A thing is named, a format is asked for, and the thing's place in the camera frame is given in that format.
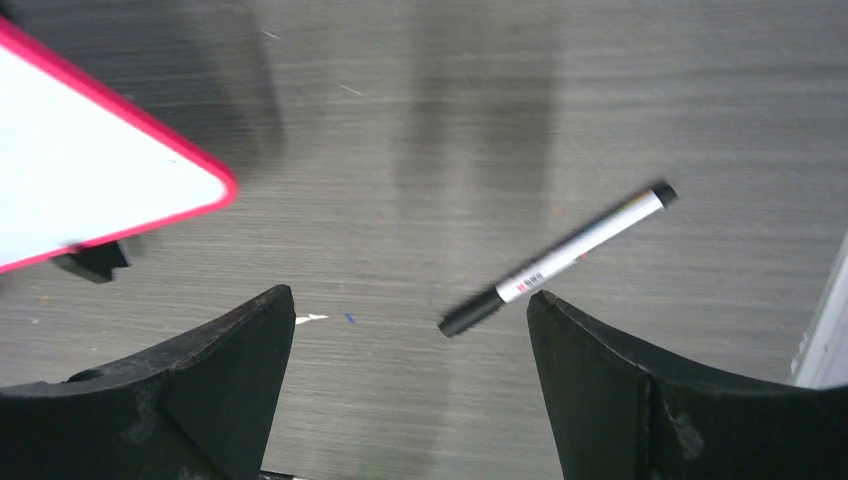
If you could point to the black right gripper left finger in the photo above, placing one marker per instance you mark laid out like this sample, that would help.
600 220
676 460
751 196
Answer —
197 406

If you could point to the black white whiteboard marker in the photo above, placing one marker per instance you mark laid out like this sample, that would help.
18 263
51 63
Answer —
557 257

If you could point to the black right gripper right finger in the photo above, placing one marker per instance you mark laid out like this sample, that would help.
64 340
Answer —
623 408

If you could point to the black whiteboard stand foot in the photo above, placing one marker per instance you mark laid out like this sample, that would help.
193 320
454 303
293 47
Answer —
96 264

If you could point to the pink framed whiteboard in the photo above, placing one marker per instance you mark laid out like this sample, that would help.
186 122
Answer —
81 165

